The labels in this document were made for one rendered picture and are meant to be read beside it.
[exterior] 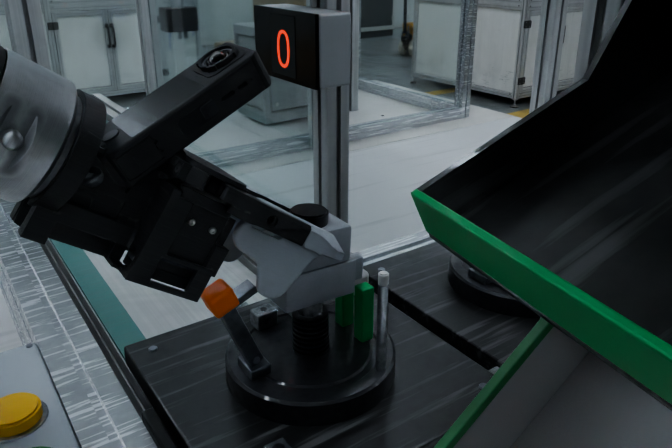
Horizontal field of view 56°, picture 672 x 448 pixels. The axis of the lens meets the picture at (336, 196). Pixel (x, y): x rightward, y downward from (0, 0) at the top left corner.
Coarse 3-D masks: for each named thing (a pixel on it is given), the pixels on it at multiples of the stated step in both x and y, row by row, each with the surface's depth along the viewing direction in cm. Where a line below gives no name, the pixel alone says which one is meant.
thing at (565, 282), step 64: (640, 0) 26; (640, 64) 27; (512, 128) 25; (576, 128) 27; (640, 128) 26; (448, 192) 25; (512, 192) 26; (576, 192) 24; (640, 192) 23; (512, 256) 20; (576, 256) 21; (640, 256) 20; (576, 320) 18; (640, 320) 18; (640, 384) 17
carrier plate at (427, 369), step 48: (192, 336) 57; (432, 336) 57; (144, 384) 52; (192, 384) 51; (432, 384) 51; (480, 384) 50; (192, 432) 46; (240, 432) 46; (288, 432) 46; (336, 432) 46; (384, 432) 46; (432, 432) 46
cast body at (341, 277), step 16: (304, 208) 48; (320, 208) 48; (320, 224) 47; (336, 224) 48; (320, 256) 47; (352, 256) 52; (304, 272) 47; (320, 272) 47; (336, 272) 48; (352, 272) 49; (288, 288) 46; (304, 288) 47; (320, 288) 48; (336, 288) 49; (352, 288) 50; (288, 304) 46; (304, 304) 47
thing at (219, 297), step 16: (208, 288) 45; (224, 288) 45; (240, 288) 46; (208, 304) 44; (224, 304) 44; (240, 304) 46; (224, 320) 45; (240, 320) 46; (240, 336) 47; (240, 352) 48; (256, 352) 48
